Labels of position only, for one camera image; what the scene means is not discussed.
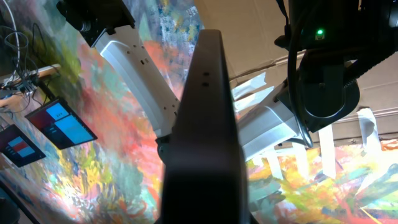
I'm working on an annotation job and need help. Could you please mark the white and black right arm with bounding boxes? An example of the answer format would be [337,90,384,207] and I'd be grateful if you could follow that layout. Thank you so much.
[57,1,397,158]

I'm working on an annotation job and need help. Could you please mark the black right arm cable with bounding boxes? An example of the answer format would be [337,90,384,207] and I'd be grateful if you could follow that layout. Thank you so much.
[275,0,315,149]

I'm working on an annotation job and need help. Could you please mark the computer monitor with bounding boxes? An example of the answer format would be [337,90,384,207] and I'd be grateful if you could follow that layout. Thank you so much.
[1,124,46,167]
[25,97,98,149]

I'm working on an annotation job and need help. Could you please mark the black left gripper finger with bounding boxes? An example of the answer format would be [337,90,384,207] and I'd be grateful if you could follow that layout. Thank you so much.
[159,29,249,224]

